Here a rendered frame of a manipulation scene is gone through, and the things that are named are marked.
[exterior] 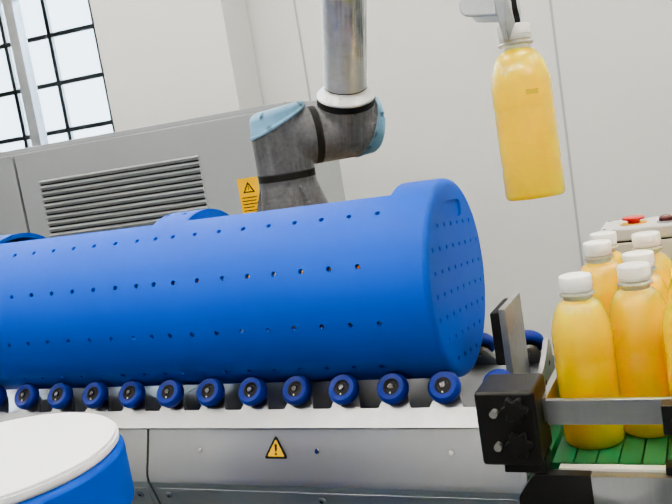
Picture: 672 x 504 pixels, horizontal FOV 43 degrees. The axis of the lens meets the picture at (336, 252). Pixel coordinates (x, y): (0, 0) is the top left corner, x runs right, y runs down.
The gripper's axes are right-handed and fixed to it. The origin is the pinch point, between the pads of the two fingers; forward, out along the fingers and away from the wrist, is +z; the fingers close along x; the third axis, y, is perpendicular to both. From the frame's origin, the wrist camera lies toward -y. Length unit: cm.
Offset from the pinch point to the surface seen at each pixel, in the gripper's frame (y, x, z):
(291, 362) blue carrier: 40, -1, 37
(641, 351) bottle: -7.5, 0.8, 40.5
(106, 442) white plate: 44, 35, 36
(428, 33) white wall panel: 86, -274, -51
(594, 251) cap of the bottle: -1.8, -18.7, 30.1
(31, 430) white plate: 58, 31, 35
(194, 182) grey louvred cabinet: 141, -144, -1
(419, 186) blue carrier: 18.1, -7.7, 16.0
